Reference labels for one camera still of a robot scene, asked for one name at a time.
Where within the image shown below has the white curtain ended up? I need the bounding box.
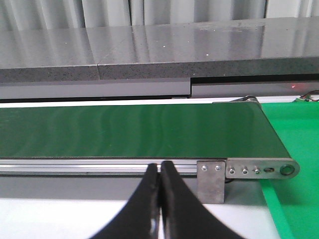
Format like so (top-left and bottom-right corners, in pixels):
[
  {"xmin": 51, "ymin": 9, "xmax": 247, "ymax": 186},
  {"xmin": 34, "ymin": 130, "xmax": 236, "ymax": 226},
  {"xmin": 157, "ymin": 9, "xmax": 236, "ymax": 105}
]
[{"xmin": 0, "ymin": 0, "xmax": 319, "ymax": 31}]

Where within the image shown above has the metal conveyor support bracket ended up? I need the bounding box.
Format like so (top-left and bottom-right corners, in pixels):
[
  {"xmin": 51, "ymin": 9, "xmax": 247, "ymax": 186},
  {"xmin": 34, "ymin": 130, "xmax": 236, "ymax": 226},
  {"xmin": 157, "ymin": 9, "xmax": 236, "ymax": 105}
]
[{"xmin": 197, "ymin": 160, "xmax": 226, "ymax": 204}]

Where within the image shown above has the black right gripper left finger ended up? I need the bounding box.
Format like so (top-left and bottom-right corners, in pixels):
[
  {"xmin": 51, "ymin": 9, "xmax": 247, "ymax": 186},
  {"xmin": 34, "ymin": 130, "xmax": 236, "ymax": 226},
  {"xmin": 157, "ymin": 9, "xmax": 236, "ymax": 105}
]
[{"xmin": 92, "ymin": 163, "xmax": 160, "ymax": 239}]

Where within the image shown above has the green plastic tray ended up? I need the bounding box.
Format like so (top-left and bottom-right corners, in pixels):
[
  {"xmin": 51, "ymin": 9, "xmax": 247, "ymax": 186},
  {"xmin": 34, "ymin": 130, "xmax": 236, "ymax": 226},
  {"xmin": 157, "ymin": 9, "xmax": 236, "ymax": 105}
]
[{"xmin": 261, "ymin": 102, "xmax": 319, "ymax": 239}]

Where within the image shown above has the red black cable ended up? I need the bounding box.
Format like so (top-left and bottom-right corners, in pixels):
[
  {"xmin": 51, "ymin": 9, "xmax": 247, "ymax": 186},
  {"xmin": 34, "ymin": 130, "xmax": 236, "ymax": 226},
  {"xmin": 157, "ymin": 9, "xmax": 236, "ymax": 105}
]
[{"xmin": 295, "ymin": 90, "xmax": 319, "ymax": 103}]

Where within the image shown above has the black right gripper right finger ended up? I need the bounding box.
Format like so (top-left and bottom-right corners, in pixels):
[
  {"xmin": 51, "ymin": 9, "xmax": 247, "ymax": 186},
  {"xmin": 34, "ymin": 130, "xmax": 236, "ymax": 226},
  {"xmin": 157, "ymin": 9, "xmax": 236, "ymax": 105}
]
[{"xmin": 160, "ymin": 161, "xmax": 242, "ymax": 239}]

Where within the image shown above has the grey stone counter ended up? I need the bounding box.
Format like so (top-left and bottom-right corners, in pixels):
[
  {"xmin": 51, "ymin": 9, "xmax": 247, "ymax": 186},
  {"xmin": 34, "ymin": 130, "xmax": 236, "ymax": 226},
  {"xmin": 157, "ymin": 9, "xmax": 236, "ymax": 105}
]
[{"xmin": 0, "ymin": 16, "xmax": 319, "ymax": 100}]

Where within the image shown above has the green conveyor belt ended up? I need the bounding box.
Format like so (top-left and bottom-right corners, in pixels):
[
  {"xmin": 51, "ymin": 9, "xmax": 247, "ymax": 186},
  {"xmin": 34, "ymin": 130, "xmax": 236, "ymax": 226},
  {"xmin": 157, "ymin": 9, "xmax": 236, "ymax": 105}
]
[{"xmin": 0, "ymin": 101, "xmax": 300, "ymax": 179}]

